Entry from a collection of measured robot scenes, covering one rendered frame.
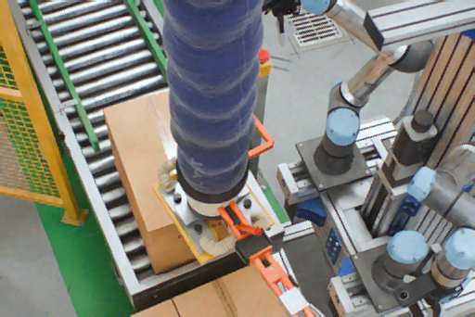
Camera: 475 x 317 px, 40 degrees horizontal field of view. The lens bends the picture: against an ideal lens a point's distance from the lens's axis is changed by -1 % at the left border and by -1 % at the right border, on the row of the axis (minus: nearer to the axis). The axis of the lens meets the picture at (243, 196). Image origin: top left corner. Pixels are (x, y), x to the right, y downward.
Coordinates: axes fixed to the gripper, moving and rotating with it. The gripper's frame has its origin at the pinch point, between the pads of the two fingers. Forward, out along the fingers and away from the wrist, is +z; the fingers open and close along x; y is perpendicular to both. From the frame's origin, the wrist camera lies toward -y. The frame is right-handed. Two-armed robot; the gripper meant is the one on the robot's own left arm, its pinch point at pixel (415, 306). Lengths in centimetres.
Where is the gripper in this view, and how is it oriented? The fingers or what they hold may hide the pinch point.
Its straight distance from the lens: 175.3
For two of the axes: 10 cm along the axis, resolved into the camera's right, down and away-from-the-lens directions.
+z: -0.4, 5.0, 8.6
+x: -3.5, -8.2, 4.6
